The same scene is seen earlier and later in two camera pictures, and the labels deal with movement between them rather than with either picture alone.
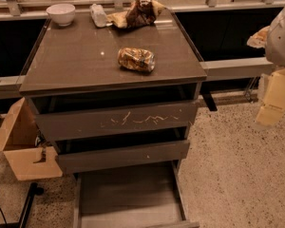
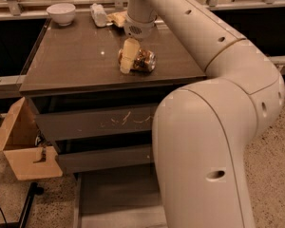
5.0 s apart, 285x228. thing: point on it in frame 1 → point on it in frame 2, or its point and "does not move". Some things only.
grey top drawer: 59,125 does not move
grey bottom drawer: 139,197 does not move
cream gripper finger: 279,95 → 135,30
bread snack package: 139,59 does not move
